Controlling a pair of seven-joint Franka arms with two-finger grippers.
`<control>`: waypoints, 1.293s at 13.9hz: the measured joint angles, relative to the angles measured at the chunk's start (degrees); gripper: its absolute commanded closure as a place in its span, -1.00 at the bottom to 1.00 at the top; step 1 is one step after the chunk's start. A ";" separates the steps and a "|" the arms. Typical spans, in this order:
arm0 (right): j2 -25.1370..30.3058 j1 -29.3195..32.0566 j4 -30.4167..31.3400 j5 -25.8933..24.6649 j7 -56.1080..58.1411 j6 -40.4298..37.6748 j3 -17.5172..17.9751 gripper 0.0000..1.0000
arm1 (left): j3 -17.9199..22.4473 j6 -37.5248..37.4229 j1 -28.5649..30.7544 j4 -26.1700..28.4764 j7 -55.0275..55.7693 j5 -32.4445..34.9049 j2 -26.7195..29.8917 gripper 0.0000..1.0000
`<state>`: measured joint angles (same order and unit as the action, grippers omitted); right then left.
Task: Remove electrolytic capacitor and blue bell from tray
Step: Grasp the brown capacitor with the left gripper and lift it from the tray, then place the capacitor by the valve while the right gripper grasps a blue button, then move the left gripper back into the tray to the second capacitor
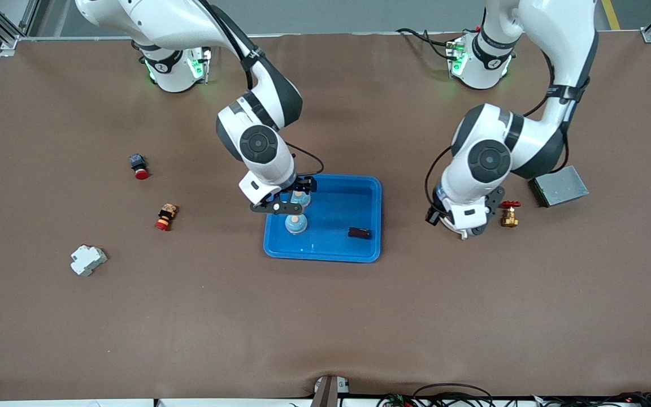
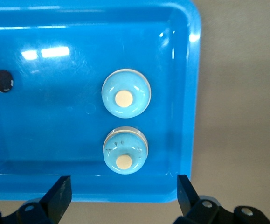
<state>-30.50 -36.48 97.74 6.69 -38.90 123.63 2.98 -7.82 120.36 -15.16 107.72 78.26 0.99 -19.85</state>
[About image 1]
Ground blue plastic tray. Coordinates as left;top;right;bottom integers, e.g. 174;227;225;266
263;174;383;263

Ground silver metal module box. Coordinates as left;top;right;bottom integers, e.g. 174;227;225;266
528;165;590;208

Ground red yellow emergency stop button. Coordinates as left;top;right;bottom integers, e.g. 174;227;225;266
154;203;180;232

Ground brown table mat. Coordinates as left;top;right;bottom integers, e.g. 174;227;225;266
0;31;651;401

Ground red mushroom push button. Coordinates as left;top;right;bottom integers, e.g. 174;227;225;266
129;154;150;181

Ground white circuit breaker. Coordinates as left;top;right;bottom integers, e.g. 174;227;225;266
70;244;108;277

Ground brass valve red handle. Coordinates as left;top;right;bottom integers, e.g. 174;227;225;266
500;200;522;228

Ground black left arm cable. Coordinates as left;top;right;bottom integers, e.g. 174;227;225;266
424;51;558;213

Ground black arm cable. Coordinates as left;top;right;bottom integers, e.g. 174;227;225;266
424;51;558;213
196;0;325;177

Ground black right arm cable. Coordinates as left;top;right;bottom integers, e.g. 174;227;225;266
196;0;325;177

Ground black base cable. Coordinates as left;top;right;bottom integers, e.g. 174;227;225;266
396;27;455;62

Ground black cable bundle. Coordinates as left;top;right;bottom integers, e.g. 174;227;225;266
375;383;651;407

